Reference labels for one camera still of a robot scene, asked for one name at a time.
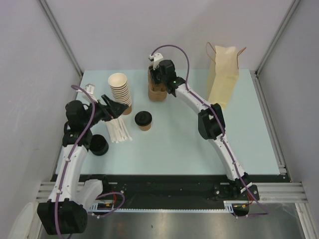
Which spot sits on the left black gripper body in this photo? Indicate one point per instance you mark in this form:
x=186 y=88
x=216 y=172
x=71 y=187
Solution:
x=107 y=113

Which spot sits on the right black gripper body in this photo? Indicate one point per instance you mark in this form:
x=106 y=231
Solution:
x=156 y=76

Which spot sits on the black cup lid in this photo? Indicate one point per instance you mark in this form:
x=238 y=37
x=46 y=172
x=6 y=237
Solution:
x=143 y=118

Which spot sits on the single brown paper cup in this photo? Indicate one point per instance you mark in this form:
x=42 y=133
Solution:
x=145 y=127

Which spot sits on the brown paper bag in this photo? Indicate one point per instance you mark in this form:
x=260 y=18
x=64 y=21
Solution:
x=223 y=73

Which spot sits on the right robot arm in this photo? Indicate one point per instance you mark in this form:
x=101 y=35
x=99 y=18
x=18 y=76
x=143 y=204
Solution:
x=210 y=123

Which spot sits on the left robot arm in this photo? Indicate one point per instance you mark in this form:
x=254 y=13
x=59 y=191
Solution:
x=66 y=210

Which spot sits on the cardboard cup carrier stack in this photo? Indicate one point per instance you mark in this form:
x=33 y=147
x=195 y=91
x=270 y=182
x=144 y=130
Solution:
x=156 y=93

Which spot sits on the pile of wrapped straws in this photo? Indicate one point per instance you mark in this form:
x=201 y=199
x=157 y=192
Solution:
x=117 y=130

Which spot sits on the stack of paper cups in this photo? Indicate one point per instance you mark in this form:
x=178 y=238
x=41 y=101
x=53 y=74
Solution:
x=118 y=83

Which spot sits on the stack of black lids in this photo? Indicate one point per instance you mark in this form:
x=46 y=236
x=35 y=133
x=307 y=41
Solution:
x=98 y=146

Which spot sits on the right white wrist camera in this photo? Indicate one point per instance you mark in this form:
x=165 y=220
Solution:
x=155 y=58

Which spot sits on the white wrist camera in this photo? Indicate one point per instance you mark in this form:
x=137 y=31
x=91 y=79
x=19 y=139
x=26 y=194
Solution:
x=89 y=89
x=155 y=58

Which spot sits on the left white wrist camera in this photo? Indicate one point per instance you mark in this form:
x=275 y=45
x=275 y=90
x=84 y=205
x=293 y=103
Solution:
x=89 y=89

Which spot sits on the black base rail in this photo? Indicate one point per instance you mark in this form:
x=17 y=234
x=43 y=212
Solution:
x=168 y=191

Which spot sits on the white cable duct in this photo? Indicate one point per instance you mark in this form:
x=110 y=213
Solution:
x=104 y=207

